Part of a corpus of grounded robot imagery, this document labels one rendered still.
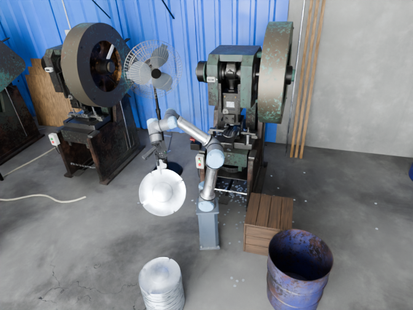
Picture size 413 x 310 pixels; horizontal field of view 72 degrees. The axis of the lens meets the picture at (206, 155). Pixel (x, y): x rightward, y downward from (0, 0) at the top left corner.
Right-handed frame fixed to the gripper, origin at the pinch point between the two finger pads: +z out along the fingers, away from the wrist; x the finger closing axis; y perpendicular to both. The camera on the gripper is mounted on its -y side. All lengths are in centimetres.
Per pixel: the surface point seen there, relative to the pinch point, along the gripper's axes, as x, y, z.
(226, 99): 55, 73, -64
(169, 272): 36, -6, 65
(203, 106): 197, 83, -115
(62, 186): 187, -112, -38
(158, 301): 32, -16, 80
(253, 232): 57, 67, 55
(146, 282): 35, -22, 67
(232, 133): 74, 76, -36
